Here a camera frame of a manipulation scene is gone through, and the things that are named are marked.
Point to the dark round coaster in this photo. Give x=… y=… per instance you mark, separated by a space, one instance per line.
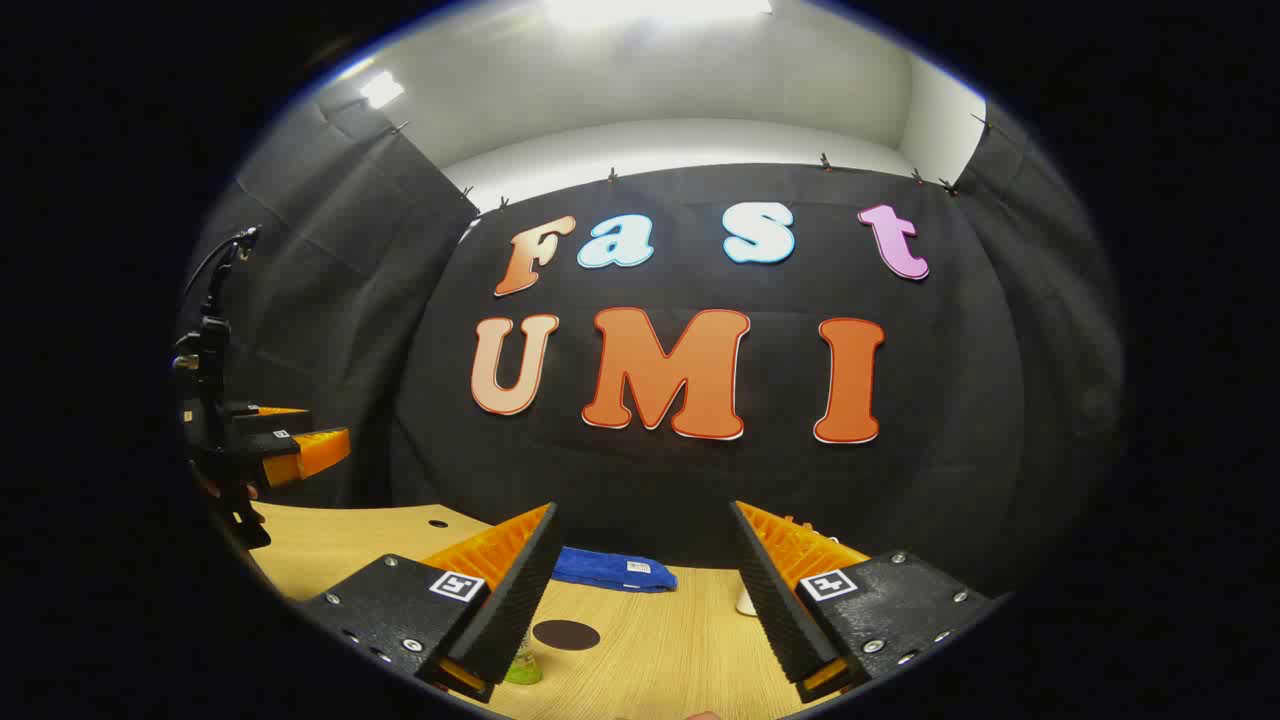
x=566 y=635

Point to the blue folded towel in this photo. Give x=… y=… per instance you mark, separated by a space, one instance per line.
x=600 y=568

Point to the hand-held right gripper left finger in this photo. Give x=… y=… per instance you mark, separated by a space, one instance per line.
x=520 y=610

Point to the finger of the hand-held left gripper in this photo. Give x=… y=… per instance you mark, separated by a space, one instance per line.
x=320 y=452
x=282 y=420

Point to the white green water bottle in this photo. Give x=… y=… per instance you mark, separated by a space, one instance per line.
x=524 y=668

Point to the ceiling light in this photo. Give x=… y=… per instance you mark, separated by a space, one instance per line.
x=382 y=88

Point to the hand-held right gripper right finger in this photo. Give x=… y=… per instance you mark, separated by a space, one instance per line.
x=775 y=610

